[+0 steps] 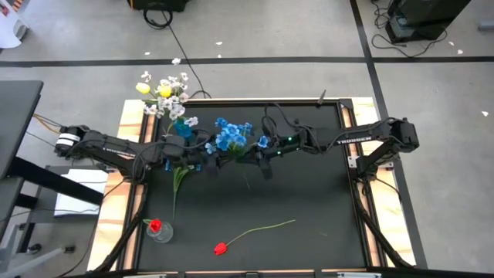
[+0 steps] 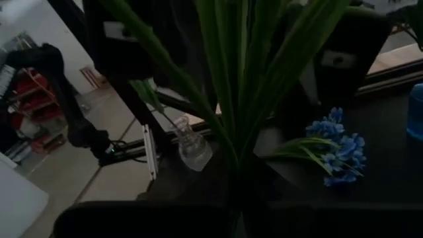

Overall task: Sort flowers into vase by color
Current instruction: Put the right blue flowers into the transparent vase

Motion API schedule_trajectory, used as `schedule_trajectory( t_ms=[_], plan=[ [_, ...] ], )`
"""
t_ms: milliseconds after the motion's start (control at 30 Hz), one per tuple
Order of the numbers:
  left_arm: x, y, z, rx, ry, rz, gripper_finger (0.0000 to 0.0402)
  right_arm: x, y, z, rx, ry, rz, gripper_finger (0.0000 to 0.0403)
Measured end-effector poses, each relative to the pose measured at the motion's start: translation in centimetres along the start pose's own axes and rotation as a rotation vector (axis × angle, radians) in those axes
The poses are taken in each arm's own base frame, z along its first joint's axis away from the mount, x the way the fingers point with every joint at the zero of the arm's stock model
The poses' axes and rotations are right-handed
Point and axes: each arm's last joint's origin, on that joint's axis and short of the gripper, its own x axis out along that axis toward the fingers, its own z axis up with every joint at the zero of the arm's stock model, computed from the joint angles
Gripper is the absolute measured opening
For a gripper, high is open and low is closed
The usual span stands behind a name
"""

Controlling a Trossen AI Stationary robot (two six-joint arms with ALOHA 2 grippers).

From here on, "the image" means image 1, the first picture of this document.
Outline white board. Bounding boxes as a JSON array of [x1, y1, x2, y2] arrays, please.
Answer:
[[0, 0, 31, 49]]

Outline white artificial flower bunch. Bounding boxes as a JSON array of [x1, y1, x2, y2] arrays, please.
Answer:
[[143, 94, 200, 128], [140, 70, 190, 102]]

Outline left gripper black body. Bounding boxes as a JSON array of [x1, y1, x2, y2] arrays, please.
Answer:
[[160, 131, 221, 175]]

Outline black floor cable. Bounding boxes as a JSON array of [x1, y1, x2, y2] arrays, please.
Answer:
[[142, 6, 212, 100]]

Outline white paper stack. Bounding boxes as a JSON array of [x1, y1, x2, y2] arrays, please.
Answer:
[[53, 168, 110, 218]]

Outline black tower cables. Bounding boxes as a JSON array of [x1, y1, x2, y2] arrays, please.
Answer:
[[370, 0, 449, 59]]

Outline black desk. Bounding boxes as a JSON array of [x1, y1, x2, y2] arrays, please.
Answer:
[[0, 80, 105, 254]]

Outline black equipment box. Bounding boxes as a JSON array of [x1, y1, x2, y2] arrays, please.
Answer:
[[127, 0, 191, 12]]

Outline gray metal leg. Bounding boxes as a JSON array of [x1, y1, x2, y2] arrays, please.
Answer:
[[0, 223, 65, 278]]

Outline red artificial tulip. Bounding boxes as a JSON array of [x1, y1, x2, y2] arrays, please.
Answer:
[[213, 219, 297, 256], [142, 218, 164, 235]]

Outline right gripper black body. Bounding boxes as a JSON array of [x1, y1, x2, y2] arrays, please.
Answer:
[[252, 127, 310, 181]]

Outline orange cables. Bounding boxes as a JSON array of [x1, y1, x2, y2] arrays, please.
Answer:
[[32, 113, 63, 135]]

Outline light wooden side board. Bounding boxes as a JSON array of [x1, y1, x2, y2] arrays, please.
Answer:
[[341, 96, 418, 267], [86, 99, 157, 272]]

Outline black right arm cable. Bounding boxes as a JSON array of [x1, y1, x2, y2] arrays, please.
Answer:
[[261, 102, 310, 140]]

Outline clear glass vase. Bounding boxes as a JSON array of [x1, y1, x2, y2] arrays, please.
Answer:
[[145, 219, 174, 244]]

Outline white metal bracket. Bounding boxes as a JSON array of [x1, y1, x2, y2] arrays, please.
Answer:
[[337, 271, 383, 278]]

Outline blue glass vase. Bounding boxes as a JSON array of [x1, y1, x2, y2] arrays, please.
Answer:
[[173, 118, 194, 139]]

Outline black computer tower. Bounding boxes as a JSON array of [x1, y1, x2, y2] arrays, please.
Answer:
[[384, 0, 472, 44]]

